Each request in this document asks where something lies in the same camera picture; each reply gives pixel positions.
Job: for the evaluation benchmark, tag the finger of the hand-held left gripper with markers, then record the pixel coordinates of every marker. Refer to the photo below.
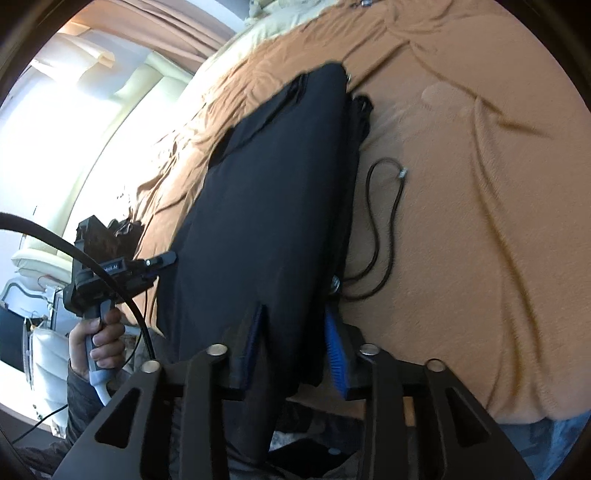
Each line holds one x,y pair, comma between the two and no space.
141,284
159,261

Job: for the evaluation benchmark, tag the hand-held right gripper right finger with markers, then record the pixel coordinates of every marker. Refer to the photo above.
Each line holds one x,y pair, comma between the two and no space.
336,350

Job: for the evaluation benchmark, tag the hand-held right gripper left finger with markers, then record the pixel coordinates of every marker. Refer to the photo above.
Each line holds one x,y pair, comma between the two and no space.
251,334

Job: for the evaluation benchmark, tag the black pants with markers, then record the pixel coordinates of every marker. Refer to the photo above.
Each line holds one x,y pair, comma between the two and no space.
258,207

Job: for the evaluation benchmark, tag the person's left forearm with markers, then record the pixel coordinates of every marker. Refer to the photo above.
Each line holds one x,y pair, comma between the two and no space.
81,406

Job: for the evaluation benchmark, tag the person's left hand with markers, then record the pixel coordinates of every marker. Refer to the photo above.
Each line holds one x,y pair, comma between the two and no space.
111,344

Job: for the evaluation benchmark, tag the stack of dark folded clothes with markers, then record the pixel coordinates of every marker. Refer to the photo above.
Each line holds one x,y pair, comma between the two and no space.
127,235

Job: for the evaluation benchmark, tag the person's grey patterned trousers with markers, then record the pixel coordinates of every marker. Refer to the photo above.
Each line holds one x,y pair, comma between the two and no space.
318,429

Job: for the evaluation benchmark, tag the white chair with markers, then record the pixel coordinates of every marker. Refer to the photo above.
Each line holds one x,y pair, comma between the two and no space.
46,369

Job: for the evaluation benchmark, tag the cream padded headboard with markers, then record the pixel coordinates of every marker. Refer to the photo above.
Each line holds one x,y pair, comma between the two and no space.
92,161

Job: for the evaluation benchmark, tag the orange fleece blanket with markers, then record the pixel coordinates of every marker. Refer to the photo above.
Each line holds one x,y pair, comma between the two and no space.
485,230

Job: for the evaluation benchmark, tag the cream bed sheet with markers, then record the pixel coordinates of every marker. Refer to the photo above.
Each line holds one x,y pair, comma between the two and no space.
217,69

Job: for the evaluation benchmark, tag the pink curtain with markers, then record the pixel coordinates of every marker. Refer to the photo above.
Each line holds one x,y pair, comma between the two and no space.
175,27

